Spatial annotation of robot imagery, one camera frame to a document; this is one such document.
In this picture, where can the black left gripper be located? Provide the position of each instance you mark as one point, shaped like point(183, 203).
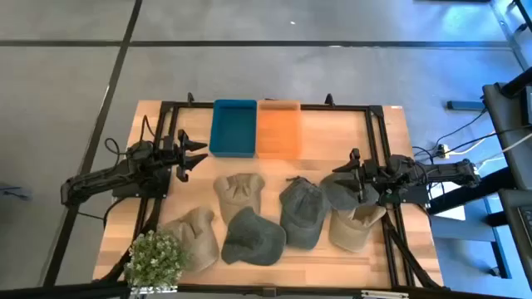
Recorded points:
point(174, 155)

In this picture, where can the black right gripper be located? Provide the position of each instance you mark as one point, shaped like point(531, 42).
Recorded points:
point(367, 176)

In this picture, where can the dark grey cap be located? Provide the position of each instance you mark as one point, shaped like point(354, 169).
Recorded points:
point(303, 216)
point(251, 241)
point(338, 193)

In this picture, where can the beige cap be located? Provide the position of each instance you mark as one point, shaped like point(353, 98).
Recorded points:
point(239, 193)
point(195, 243)
point(353, 232)

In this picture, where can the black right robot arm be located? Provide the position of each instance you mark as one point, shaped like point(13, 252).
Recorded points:
point(440, 172)

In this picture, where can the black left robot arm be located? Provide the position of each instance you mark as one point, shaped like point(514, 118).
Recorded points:
point(104, 176)

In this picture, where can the blue plastic bin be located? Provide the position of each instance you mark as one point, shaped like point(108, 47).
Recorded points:
point(232, 128)

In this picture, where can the orange plastic bin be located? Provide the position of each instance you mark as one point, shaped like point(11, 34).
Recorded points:
point(278, 130)

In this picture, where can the white power strip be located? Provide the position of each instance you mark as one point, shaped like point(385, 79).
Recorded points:
point(444, 150)

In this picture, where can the white sheet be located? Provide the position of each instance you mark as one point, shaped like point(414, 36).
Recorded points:
point(451, 209)

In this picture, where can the green potted plant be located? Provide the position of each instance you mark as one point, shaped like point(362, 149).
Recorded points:
point(156, 259)

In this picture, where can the black desk leg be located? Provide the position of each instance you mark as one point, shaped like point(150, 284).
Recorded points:
point(469, 193)

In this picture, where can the blue bar on floor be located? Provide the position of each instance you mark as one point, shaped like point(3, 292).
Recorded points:
point(465, 105)

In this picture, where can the blue stand leg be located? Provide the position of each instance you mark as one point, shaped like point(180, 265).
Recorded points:
point(496, 236)

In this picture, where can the grey desk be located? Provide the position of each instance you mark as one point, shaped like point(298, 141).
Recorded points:
point(509, 120)

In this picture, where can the black keyboard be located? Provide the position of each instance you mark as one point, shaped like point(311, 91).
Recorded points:
point(519, 224)

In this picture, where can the dark chair base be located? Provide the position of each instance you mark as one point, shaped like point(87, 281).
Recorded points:
point(14, 192)

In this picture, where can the black horizontal beam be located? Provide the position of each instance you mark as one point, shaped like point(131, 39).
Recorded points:
point(62, 290)

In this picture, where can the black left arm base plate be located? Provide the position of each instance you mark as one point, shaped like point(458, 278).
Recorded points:
point(160, 189)

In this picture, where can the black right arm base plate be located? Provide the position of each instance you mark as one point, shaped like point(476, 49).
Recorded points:
point(415, 195)

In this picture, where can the black aluminium frame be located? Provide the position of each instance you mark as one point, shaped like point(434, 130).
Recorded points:
point(332, 107)

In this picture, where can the silver metal bracket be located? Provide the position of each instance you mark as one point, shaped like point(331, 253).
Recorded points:
point(384, 295)

